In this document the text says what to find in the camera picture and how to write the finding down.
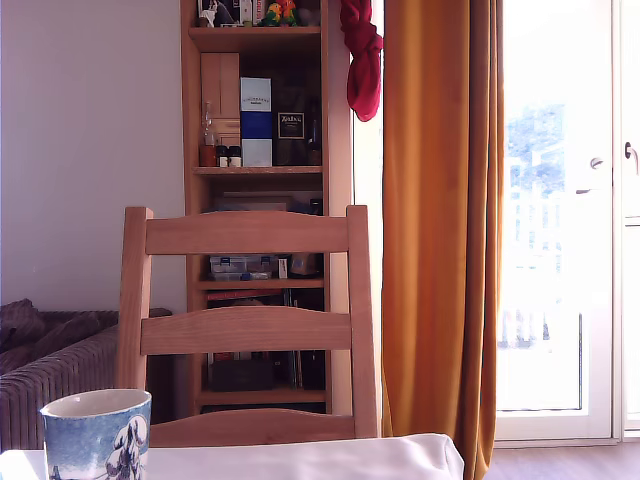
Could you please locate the white glazed balcony door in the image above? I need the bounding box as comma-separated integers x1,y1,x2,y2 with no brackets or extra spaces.
494,0,621,444

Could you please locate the dark glass bottle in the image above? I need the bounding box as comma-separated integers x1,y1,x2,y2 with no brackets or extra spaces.
307,102,323,167

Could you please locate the silver door handle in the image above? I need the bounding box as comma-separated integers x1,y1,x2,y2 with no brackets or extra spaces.
574,156,606,196

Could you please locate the black and white photo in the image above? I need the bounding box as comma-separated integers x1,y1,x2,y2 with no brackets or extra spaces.
197,0,241,27

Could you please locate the green parrot figurine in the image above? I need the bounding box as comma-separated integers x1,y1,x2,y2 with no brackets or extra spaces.
258,2,284,27

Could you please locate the plain wooden box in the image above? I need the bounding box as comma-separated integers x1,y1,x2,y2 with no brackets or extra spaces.
200,52,241,146

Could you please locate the wooden ladder-back chair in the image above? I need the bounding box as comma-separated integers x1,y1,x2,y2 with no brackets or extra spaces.
115,204,382,449

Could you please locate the black bottle carton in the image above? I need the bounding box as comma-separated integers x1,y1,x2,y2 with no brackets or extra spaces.
273,74,309,167

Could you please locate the white and blue carton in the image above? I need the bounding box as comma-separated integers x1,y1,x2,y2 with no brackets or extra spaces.
239,76,274,168

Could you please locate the blue white painted coffee cup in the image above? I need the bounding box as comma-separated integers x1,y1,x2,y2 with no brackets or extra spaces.
39,388,153,480

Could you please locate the red book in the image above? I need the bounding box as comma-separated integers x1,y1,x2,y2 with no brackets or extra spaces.
206,288,284,301

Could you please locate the tall wooden bookshelf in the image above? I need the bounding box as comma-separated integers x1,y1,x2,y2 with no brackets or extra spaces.
179,0,354,416

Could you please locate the grey wicker sofa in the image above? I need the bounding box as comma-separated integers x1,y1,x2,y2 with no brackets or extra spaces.
0,309,174,451

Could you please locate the white and red carton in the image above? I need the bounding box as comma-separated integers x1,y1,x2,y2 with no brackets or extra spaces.
238,0,263,26

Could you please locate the clear glass bottle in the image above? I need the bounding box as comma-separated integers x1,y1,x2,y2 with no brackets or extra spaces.
200,101,217,168

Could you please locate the white tablecloth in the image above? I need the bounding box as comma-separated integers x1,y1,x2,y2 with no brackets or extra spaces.
0,432,465,480

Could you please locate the clear plastic organiser box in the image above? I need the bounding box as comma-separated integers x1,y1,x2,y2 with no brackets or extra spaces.
208,254,279,281

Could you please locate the knotted red cloth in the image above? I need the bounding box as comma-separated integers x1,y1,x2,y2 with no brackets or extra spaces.
339,0,385,123

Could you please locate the orange curtain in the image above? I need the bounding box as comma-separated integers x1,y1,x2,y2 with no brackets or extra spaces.
382,0,505,480

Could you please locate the brown blanket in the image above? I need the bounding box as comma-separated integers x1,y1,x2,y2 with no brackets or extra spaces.
0,298,119,374

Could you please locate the brown paper bag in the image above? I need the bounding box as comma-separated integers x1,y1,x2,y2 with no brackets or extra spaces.
289,252,321,279

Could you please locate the black storage box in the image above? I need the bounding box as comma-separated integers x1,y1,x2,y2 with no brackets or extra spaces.
208,359,276,392

